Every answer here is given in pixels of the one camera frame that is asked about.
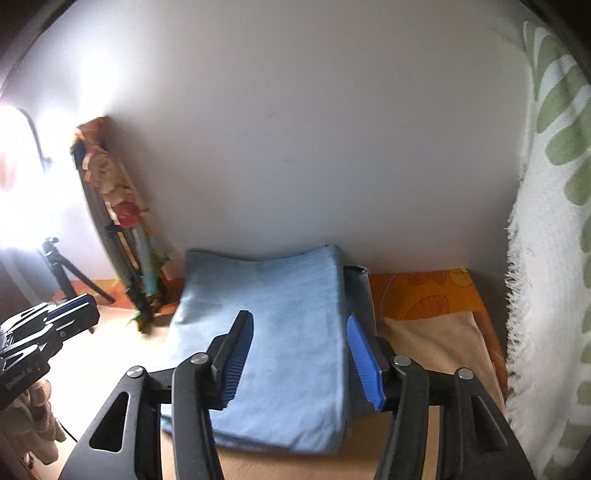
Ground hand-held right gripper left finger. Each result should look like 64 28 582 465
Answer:
68 310 256 480

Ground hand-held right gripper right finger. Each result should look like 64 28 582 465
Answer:
346 314 536 480

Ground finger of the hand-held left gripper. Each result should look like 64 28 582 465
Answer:
7 307 100 370
0 294 95 337

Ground blue denim pants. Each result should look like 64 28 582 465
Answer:
161 244 354 455

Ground person's left hand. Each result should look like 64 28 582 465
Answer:
9 378 68 467

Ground beige blanket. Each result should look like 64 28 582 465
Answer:
46 309 506 480

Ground small black tripod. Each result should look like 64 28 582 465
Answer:
39 237 116 335

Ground orange patterned bedsheet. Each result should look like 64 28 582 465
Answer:
55 267 515 402

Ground white curtain with green leaves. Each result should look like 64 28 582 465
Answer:
505 21 591 480

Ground white ring light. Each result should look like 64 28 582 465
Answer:
0 104 52 252

